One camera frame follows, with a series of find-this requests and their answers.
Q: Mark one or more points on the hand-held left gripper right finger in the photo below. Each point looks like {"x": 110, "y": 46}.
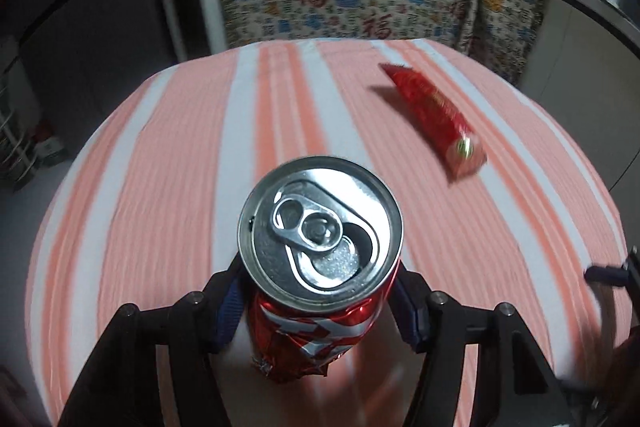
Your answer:
{"x": 410, "y": 317}

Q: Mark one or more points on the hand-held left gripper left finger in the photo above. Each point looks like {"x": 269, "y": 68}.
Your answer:
{"x": 227, "y": 314}

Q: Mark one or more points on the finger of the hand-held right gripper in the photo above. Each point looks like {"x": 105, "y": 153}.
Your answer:
{"x": 605, "y": 274}

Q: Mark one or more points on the crushed red drink can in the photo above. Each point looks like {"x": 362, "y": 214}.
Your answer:
{"x": 320, "y": 227}

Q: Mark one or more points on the red snack wrapper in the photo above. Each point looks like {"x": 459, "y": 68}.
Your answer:
{"x": 435, "y": 117}

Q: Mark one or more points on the pink white striped tablecloth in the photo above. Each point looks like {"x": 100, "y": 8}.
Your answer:
{"x": 150, "y": 207}

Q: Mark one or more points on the kitchen counter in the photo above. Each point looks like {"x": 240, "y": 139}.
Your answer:
{"x": 575, "y": 12}

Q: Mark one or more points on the dark refrigerator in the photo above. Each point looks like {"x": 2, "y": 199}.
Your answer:
{"x": 90, "y": 7}

